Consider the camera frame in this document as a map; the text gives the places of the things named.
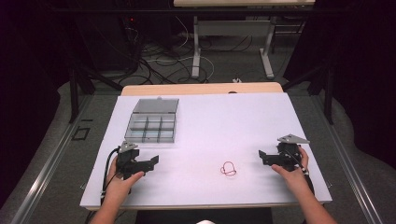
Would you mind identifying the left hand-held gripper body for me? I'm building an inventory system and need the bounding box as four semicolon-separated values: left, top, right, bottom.
116;140;155;181

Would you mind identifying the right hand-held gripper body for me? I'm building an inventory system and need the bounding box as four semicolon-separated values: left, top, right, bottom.
262;133;311;173

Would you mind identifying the red rubber band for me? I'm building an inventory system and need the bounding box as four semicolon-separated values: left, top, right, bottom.
219;161;238;177

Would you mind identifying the clear plastic compartment box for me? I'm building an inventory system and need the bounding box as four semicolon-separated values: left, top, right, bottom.
124;96;180;145

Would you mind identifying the person's right hand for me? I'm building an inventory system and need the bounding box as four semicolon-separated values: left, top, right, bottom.
271;146;310;195

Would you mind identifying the person's left hand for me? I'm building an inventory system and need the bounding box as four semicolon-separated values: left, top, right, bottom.
105;156;146;203

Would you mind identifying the white table mat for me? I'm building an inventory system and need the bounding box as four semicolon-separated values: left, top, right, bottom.
79;91;333;209

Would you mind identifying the black metal stand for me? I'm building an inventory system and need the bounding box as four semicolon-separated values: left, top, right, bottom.
281;59;335;126
67;59;124;124

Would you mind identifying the white desk with metal legs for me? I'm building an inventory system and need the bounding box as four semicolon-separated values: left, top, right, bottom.
173;0;316;79

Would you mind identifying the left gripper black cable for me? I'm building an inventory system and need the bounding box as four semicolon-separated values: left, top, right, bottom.
84;147;121;224

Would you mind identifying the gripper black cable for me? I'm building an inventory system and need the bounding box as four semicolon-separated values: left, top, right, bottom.
84;147;121;224
288;152;316;197

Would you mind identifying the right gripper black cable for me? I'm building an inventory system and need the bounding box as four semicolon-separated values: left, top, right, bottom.
288;152;316;197

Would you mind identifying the tangle of floor cables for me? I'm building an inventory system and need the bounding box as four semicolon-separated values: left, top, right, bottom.
122;17;255;86

